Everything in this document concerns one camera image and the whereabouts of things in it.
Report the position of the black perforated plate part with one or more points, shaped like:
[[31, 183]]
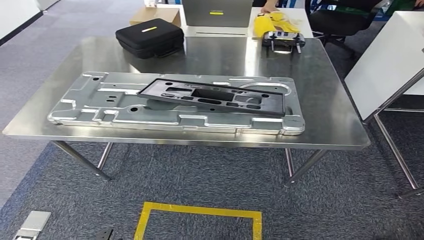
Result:
[[212, 96]]

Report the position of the stainless steel workbench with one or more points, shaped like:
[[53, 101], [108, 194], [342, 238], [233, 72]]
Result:
[[331, 99]]

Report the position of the white desk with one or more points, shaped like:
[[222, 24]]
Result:
[[232, 31]]

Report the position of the black zip carrying case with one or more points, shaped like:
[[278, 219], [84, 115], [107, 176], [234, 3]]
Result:
[[149, 36]]

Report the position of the grey box with yellow label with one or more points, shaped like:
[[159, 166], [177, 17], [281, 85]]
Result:
[[217, 13]]

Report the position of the black remote controller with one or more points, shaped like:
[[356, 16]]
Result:
[[283, 39]]

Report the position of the yellow object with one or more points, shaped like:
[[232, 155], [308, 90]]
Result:
[[265, 23]]

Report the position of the stamped silver metal panel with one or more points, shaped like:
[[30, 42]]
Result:
[[99, 99]]

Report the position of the yellow floor tape square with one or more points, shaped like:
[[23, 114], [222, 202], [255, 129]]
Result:
[[145, 215]]

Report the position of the brown cardboard box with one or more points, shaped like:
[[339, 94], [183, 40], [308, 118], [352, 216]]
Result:
[[155, 15]]

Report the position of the person's hand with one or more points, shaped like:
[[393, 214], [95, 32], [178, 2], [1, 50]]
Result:
[[269, 7]]

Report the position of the black office chair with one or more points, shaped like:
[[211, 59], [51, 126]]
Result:
[[338, 20]]

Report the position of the grey floor socket box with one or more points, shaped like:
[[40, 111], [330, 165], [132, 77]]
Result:
[[33, 225]]

